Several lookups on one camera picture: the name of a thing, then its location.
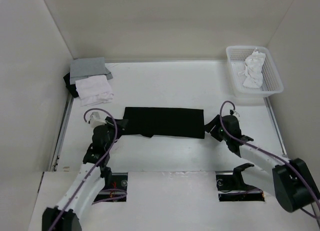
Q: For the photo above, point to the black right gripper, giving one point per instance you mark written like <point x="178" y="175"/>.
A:
<point x="209" y="126"/>

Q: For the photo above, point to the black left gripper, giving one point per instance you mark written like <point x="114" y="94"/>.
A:
<point x="121" y="125"/>

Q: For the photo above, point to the black tank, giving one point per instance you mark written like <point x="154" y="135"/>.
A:
<point x="70" y="87"/>
<point x="164" y="121"/>

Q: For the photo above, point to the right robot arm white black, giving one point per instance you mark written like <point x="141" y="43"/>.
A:
<point x="288" y="180"/>

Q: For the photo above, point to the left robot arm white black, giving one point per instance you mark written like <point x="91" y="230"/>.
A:
<point x="93" y="176"/>

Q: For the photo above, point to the white folded tank top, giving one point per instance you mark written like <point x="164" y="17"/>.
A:
<point x="94" y="90"/>

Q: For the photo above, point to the black folded tank top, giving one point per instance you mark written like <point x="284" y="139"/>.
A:
<point x="70" y="87"/>

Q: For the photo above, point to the grey folded tank top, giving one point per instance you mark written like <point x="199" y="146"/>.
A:
<point x="83" y="68"/>

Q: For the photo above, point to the white crumpled tank top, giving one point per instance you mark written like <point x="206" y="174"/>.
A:
<point x="253" y="66"/>

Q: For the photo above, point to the white plastic laundry basket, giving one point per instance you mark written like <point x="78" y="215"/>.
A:
<point x="272" y="83"/>

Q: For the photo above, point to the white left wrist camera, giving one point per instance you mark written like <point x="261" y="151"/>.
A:
<point x="95" y="120"/>

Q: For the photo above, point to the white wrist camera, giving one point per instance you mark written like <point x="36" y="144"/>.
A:
<point x="95" y="120"/>
<point x="233" y="112"/>

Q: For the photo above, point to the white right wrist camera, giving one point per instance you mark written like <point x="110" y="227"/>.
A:
<point x="233" y="112"/>

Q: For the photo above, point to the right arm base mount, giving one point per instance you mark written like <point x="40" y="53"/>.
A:
<point x="232" y="188"/>

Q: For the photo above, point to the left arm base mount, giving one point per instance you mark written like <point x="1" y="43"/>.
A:
<point x="115" y="189"/>

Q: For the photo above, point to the left aluminium table rail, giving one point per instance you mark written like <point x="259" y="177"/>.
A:
<point x="61" y="134"/>

